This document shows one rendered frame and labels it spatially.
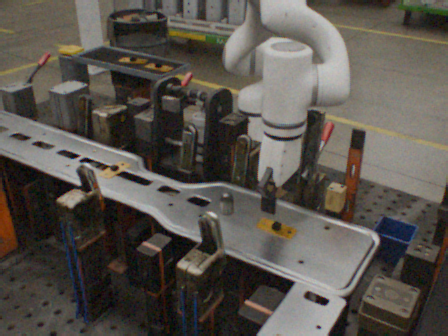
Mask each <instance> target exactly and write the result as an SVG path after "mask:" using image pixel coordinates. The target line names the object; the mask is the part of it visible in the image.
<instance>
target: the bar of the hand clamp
mask: <svg viewBox="0 0 448 336"><path fill-rule="evenodd" d="M325 114H326V111H325V110H319V109H316V108H309V109H308V110H307V116H306V121H307V123H306V130H305V131H304V137H303V142H302V146H301V157H300V164H299V173H298V175H297V183H300V182H301V181H303V178H302V176H301V174H302V173H304V169H305V165H306V166H311V168H310V173H309V181H308V186H309V187H312V185H311V184H312V176H313V175H314V173H315V172H316V171H317V163H318V158H319V153H320V144H321V140H322V131H323V127H324V123H325Z"/></svg>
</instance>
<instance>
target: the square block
mask: <svg viewBox="0 0 448 336"><path fill-rule="evenodd" d="M419 296H420V290H419V289H416V288H414V287H413V286H408V285H406V284H405V283H400V282H399V281H395V280H393V279H391V278H387V277H385V276H381V275H379V274H377V275H375V276H374V278H373V280H372V283H370V285H369V288H368V289H367V291H366V293H365V294H364V297H363V299H362V301H361V307H360V309H359V316H358V320H357V323H356V324H357V325H359V327H358V331H357V335H356V336H408V333H409V330H410V329H411V325H412V323H413V320H414V318H415V316H416V309H417V307H418V305H419Z"/></svg>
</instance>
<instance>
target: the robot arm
mask: <svg viewBox="0 0 448 336"><path fill-rule="evenodd" d="M274 34H276V35H278V36H281V37H286V38H288V39H291V40H295V41H297V42H293V41H291V40H288V39H286V38H281V37H272V36H273V35H274ZM298 42H301V43H302V44H301V43H298ZM312 50H314V52H315V53H317V55H318V56H319V58H320V59H321V61H322V64H313V63H312ZM222 63H223V65H224V67H225V69H226V70H227V71H228V72H229V73H230V74H233V75H236V76H263V79H262V80H261V81H258V82H256V83H255V84H251V85H250V86H248V87H245V88H243V89H241V91H240V92H239V94H238V108H237V113H238V114H241V115H244V116H249V119H251V122H250V123H249V134H248V135H249V136H250V137H251V138H252V139H254V140H256V141H259V142H262V147H261V151H260V157H259V171H258V180H259V184H258V189H259V194H260V195H261V196H262V198H261V210H262V211H264V212H266V213H270V214H272V215H275V213H276V205H277V197H275V194H276V192H277V190H278V187H280V186H281V185H282V189H283V190H285V191H288V192H292V193H295V192H296V182H297V175H298V173H299V171H298V168H299V164H300V157H301V137H302V135H303V133H304V131H305V130H306V123H307V121H306V116H307V110H308V108H310V107H332V106H338V105H342V104H343V103H346V101H347V100H348V97H349V95H350V91H351V77H350V70H349V63H348V54H347V50H346V45H345V43H344V42H343V39H342V37H341V36H340V34H339V32H338V31H337V29H335V27H333V25H332V24H330V22H329V21H327V19H325V18H324V17H322V16H321V15H319V14H317V12H315V11H313V10H311V9H310V8H309V7H307V6H306V0H247V10H246V19H245V21H244V23H243V24H242V25H241V27H239V28H238V29H237V30H236V31H235V32H234V33H233V34H232V35H231V36H230V38H229V40H228V42H227V43H226V44H225V47H224V50H223V54H222ZM270 179H274V181H275V183H273V182H271V181H270ZM268 184H270V185H272V186H274V187H273V189H272V192H270V190H268V189H267V185H268Z"/></svg>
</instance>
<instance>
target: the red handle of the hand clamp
mask: <svg viewBox="0 0 448 336"><path fill-rule="evenodd" d="M334 128H335V126H334V124H333V123H332V122H327V123H326V124H325V127H324V129H323V131H322V140H321V144H320V153H319V158H320V155H321V153H322V150H323V149H324V147H325V145H327V142H328V140H329V139H330V135H331V134H332V132H333V129H334ZM319 158H318V160H319ZM310 168H311V166H306V168H305V171H304V173H302V174H301V176H302V178H303V179H306V180H309V173H310Z"/></svg>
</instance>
